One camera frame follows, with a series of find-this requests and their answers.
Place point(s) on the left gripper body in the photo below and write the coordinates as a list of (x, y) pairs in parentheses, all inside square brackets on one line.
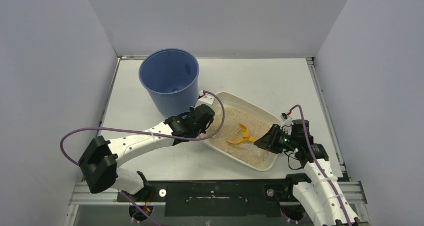
[(205, 113)]

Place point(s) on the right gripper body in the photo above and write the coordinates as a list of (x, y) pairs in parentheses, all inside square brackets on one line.
[(274, 138)]

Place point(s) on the orange litter scoop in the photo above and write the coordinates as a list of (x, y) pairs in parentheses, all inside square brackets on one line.
[(243, 135)]

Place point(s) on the white litter tray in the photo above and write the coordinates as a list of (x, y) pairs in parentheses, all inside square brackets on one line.
[(236, 102)]

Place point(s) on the blue plastic bucket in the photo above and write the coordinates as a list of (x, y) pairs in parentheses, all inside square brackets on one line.
[(170, 76)]

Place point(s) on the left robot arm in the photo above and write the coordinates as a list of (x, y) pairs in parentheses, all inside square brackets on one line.
[(101, 162)]

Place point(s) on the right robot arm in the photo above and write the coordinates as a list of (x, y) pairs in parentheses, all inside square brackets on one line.
[(317, 188)]

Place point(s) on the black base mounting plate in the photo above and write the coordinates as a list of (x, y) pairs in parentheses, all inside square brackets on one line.
[(270, 198)]

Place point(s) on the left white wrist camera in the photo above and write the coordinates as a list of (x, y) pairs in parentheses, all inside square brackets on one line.
[(204, 98)]

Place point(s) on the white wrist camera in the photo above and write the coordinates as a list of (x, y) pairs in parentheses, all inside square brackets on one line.
[(204, 98), (286, 120)]

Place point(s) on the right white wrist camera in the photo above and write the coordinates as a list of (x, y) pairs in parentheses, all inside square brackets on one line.
[(286, 120)]

